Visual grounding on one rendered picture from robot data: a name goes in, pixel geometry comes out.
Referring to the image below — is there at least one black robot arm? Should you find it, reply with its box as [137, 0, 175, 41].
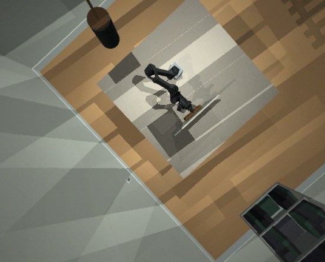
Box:
[145, 64, 183, 112]

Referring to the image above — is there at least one brown rectangular picture frame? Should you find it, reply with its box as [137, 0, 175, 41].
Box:
[183, 105, 202, 121]

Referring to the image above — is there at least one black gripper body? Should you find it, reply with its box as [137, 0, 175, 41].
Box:
[179, 97, 192, 109]

